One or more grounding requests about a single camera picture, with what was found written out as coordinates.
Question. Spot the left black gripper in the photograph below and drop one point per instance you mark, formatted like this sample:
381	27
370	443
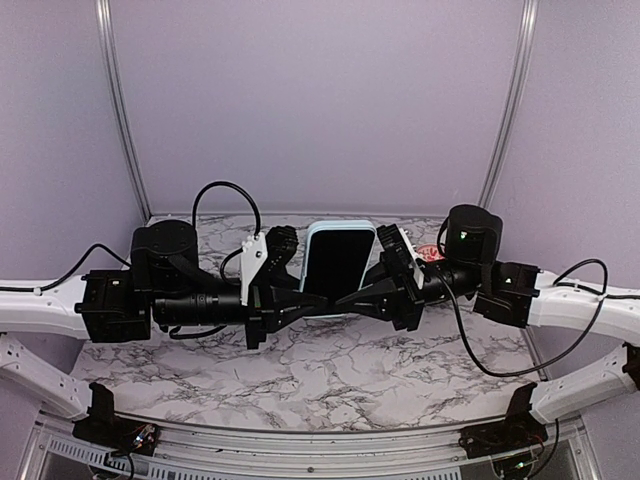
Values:
267	301

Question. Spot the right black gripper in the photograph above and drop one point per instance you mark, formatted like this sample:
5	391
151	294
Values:
400	296

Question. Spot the black phone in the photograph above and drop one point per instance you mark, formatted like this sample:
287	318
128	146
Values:
336	262

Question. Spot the light blue phone case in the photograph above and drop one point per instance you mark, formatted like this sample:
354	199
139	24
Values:
330	311

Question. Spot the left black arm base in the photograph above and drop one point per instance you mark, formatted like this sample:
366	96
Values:
102	426

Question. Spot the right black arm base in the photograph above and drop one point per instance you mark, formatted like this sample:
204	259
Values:
518	429

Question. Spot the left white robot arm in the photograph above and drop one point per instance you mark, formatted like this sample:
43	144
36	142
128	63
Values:
164	285

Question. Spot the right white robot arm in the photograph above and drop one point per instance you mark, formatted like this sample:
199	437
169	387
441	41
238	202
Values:
512	294

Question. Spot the red patterned bowl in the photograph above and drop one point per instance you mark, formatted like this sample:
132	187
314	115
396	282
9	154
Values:
429	252

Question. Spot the front aluminium rail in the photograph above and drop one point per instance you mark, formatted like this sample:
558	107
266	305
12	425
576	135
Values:
186	451

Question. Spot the right aluminium frame post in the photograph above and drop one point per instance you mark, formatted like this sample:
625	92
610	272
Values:
514	96

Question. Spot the aluminium frame post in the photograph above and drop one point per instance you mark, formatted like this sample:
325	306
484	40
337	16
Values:
514	96
118	102

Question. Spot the left aluminium frame post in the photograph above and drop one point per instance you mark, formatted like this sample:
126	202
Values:
118	102

